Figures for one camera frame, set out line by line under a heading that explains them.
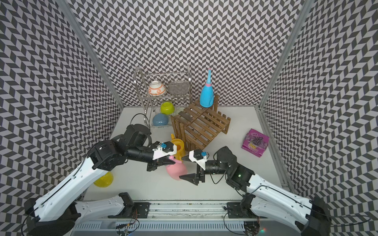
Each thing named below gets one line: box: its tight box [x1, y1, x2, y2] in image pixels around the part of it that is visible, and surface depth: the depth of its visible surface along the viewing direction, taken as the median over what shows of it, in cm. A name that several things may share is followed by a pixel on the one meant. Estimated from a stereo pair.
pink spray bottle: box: [165, 155, 188, 181], surface depth 65 cm
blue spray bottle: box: [199, 67, 215, 108], surface depth 79 cm
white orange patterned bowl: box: [148, 80, 166, 96], surface depth 89 cm
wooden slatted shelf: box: [170, 94, 231, 152], surface depth 87 cm
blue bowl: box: [152, 113, 169, 127], surface depth 107 cm
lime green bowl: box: [160, 101, 175, 116], surface depth 110 cm
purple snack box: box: [241, 128, 270, 158], surface depth 94 cm
